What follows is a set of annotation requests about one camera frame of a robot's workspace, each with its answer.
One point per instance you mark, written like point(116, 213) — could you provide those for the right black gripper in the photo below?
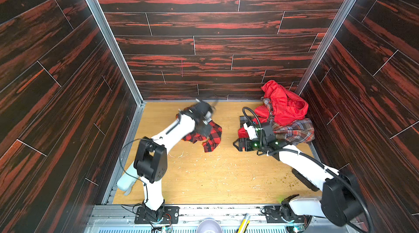
point(245, 144)

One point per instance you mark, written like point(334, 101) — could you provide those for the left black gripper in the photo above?
point(205, 125)

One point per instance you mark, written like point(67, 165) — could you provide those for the red black checkered cloth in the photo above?
point(210, 141)

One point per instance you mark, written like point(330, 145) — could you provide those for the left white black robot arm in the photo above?
point(151, 161)

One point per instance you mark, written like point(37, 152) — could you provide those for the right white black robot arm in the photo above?
point(341, 200)

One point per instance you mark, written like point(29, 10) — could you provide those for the red jacket cloth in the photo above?
point(277, 91)

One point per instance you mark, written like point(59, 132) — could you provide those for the grey red plaid shirt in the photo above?
point(288, 119)

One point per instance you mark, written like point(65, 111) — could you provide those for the grey round bowl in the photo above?
point(209, 226)

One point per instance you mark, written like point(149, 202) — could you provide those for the mint green case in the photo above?
point(128, 179)

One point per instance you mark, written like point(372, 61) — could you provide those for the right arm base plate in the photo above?
point(274, 214)

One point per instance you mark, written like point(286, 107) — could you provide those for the yellow handled tool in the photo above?
point(242, 228)

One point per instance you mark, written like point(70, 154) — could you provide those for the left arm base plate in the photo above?
point(164, 215)

